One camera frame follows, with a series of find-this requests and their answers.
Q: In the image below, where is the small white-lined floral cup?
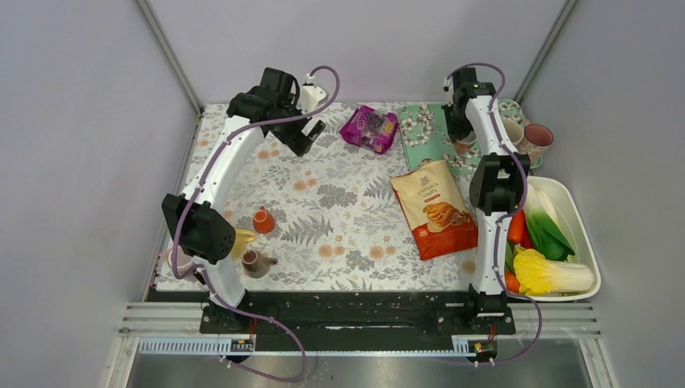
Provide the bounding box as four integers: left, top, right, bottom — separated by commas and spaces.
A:
453, 131, 477, 156

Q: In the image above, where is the teal and cream mug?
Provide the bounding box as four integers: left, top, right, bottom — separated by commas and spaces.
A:
501, 116, 524, 147

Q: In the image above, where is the pink floral mug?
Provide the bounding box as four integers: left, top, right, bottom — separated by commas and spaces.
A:
517, 124, 554, 169

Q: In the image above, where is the small orange mug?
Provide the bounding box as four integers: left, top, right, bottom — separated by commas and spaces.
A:
252, 206, 275, 234

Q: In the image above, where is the yellow mug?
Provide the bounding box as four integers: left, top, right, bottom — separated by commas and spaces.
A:
230, 229, 256, 259

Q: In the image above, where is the brown butterfly mug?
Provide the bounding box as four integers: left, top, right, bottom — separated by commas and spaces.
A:
242, 250, 279, 279

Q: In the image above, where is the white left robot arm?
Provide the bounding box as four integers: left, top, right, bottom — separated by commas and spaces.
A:
162, 66, 340, 332

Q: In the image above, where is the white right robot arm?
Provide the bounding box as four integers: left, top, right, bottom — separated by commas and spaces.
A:
442, 62, 530, 333

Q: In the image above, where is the green bird-patterned tray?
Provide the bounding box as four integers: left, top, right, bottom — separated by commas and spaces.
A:
396, 98, 544, 176

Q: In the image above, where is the purple snack bag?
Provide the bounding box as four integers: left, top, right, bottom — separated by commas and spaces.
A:
339, 105, 399, 154

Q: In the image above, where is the cassava chips bag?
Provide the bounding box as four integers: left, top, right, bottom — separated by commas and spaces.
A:
390, 160, 478, 261

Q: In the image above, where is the toy carrot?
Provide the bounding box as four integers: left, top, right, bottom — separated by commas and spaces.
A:
505, 271, 521, 294
507, 210, 527, 245

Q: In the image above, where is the white plastic bin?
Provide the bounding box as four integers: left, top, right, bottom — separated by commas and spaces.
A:
504, 177, 601, 302

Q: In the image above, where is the toy bok choy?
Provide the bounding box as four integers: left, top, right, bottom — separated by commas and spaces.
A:
523, 183, 576, 262

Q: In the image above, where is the toy napa cabbage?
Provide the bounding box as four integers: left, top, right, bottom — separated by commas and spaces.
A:
513, 247, 595, 296

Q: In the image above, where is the pale pink cup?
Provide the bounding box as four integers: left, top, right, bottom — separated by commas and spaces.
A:
165, 247, 195, 278

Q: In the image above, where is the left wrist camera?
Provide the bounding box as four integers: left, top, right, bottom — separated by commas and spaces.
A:
296, 74, 329, 114

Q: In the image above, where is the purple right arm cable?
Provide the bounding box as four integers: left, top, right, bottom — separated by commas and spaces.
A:
442, 62, 544, 368

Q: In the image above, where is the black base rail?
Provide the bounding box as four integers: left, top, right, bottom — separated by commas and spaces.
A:
148, 291, 516, 354

